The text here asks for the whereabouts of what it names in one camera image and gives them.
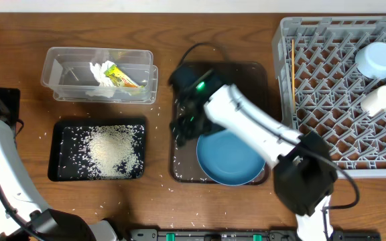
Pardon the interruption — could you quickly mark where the dark blue plate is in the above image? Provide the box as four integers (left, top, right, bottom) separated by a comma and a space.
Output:
196, 130, 265, 186

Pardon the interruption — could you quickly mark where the wooden chopstick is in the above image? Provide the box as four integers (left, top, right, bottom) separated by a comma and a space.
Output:
291, 39, 296, 114

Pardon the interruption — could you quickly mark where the yellow green snack wrapper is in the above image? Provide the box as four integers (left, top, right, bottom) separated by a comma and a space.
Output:
104, 64, 139, 88

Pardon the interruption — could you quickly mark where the brown serving tray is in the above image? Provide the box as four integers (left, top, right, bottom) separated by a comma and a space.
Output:
170, 62, 274, 185

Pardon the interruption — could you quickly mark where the pile of white rice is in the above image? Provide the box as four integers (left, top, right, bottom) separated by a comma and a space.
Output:
86, 127, 137, 174

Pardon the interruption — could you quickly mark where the clear plastic bin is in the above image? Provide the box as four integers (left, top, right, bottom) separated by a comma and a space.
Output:
41, 47, 153, 90

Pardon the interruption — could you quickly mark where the white cup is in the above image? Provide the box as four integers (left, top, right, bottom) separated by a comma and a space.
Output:
361, 86, 386, 116

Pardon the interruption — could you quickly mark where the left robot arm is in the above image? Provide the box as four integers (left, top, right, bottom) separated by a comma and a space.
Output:
0, 98, 122, 241

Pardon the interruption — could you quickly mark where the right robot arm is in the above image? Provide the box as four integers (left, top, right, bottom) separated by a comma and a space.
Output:
170, 64, 338, 240

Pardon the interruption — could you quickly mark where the white napkin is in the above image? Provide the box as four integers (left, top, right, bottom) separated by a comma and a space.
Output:
86, 60, 115, 98

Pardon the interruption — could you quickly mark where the grey dishwasher rack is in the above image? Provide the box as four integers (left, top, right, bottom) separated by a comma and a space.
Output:
272, 16, 386, 178

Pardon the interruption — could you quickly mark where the light blue bowl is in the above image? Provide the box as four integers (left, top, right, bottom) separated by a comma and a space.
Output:
355, 42, 386, 79

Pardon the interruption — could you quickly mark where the black plastic tray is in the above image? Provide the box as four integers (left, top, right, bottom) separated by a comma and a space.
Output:
48, 117, 146, 182

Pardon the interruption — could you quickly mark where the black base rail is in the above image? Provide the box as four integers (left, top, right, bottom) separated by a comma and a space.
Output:
130, 229, 381, 241

